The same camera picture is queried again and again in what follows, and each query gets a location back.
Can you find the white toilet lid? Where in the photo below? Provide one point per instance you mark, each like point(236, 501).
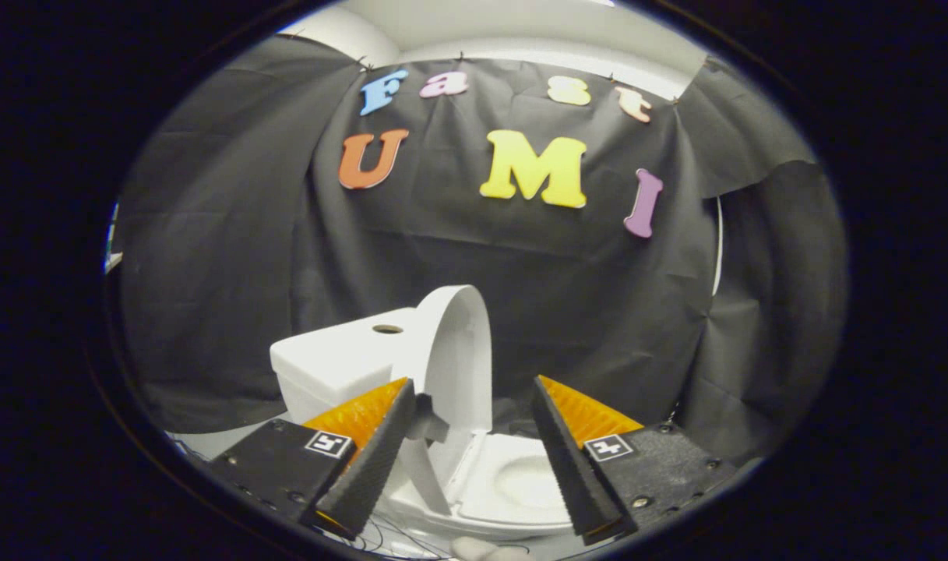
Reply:
point(462, 351)

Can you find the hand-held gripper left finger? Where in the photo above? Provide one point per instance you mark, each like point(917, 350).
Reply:
point(380, 452)

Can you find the white toilet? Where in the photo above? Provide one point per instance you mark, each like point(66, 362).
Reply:
point(520, 483)

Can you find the white toilet tank cover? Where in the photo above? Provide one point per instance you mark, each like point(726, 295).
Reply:
point(333, 351)

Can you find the black backdrop cloth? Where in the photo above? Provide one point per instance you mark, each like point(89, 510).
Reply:
point(559, 296)

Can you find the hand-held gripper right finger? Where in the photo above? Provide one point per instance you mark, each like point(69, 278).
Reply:
point(567, 460)

